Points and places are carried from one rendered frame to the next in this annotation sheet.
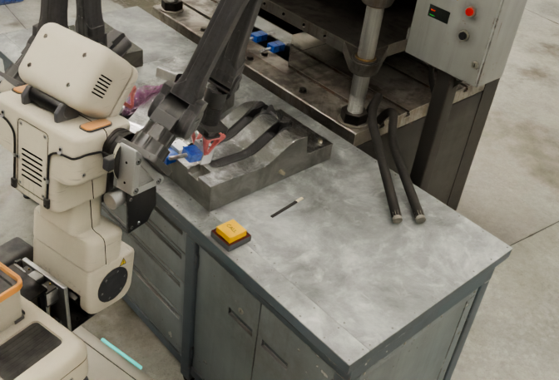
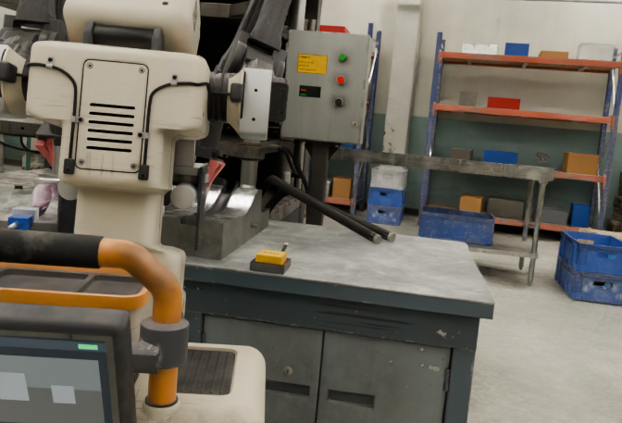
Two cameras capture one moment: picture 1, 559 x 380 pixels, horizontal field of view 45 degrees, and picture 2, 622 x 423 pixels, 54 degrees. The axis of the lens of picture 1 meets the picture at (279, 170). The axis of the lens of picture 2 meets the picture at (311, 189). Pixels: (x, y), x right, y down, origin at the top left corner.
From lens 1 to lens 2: 1.25 m
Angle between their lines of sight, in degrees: 43
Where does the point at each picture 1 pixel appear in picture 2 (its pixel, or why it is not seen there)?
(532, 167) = not seen: hidden behind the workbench
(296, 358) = (389, 378)
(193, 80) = (276, 22)
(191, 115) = (280, 61)
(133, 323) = not seen: outside the picture
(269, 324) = (339, 358)
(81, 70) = not seen: outside the picture
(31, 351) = (208, 367)
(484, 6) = (352, 72)
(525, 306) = not seen: hidden behind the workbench
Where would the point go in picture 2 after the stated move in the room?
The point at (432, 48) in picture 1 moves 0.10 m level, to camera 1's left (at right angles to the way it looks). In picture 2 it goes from (309, 124) to (286, 122)
